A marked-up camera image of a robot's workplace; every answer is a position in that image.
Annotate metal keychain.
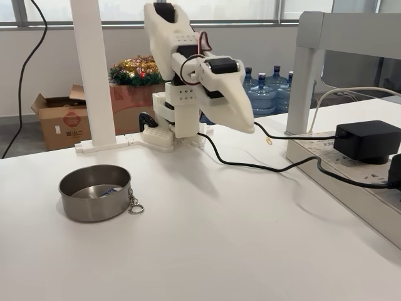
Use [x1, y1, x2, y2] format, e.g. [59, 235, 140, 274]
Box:
[126, 187, 146, 215]

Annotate tinsel Christmas wreath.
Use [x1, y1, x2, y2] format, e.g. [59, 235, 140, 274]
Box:
[109, 54, 164, 88]

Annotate white post with base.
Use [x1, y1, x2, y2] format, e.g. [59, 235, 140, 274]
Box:
[69, 0, 143, 154]

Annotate black table clamp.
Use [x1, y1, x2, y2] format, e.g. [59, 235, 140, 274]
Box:
[138, 111, 158, 133]

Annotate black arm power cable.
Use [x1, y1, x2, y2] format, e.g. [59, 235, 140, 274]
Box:
[197, 131, 392, 189]

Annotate black power adapter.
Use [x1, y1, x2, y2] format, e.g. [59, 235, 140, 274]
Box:
[333, 120, 398, 165]

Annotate brown cardboard box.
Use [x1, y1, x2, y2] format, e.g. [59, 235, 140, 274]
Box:
[30, 83, 93, 152]

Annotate blue water jug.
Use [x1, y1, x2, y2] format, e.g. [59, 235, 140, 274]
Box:
[243, 66, 259, 92]
[246, 72, 278, 116]
[274, 71, 294, 114]
[266, 65, 289, 95]

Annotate white cable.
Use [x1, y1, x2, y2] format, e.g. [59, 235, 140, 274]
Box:
[308, 87, 401, 134]

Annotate grey white shelf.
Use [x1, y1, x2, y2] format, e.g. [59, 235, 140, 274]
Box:
[285, 11, 401, 139]

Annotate black plug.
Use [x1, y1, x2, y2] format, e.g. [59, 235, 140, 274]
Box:
[387, 153, 401, 189]

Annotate metal bowl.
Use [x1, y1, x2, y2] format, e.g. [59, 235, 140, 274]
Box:
[58, 164, 132, 223]

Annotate black adapter cable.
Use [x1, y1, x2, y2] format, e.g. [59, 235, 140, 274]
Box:
[253, 121, 339, 140]

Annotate white power strip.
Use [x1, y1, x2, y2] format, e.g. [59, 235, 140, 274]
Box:
[286, 130, 401, 249]

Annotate black hanging cable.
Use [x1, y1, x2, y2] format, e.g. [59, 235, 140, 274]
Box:
[1, 0, 49, 159]

